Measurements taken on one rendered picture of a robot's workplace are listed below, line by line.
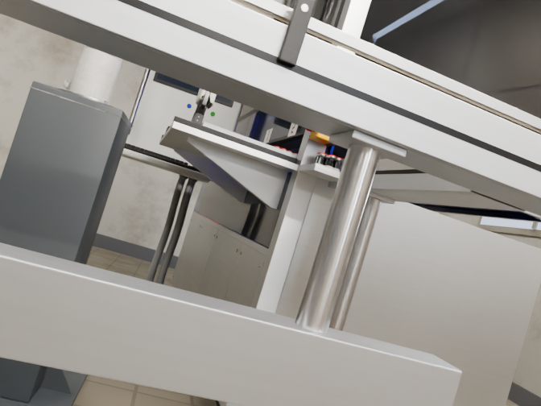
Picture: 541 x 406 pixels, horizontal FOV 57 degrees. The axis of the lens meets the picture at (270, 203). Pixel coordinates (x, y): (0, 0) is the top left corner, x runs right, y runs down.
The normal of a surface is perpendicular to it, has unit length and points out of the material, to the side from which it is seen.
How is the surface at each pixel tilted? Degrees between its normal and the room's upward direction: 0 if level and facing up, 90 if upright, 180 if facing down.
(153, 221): 90
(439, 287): 90
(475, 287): 90
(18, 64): 90
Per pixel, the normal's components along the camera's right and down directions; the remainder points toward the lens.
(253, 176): 0.27, 0.04
